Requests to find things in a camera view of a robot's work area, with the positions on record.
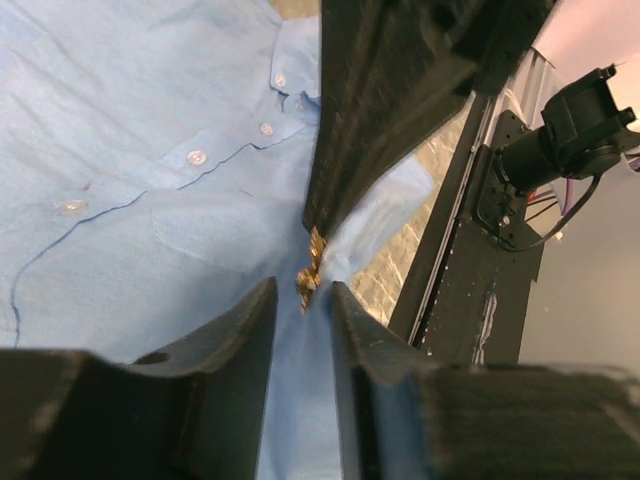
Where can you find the light blue shirt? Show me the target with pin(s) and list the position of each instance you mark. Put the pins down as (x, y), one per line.
(155, 157)

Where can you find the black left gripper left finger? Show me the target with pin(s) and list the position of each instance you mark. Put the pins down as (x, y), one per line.
(192, 409)

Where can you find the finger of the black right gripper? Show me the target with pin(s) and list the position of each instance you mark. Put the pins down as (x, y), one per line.
(392, 73)

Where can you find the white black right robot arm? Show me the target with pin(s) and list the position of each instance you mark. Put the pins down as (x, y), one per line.
(582, 123)

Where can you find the gold brooch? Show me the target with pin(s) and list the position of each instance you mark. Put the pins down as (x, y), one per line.
(309, 278)

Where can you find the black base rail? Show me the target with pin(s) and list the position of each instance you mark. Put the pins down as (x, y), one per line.
(465, 299)

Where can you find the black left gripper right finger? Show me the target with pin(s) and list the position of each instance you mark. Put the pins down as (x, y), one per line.
(403, 416)

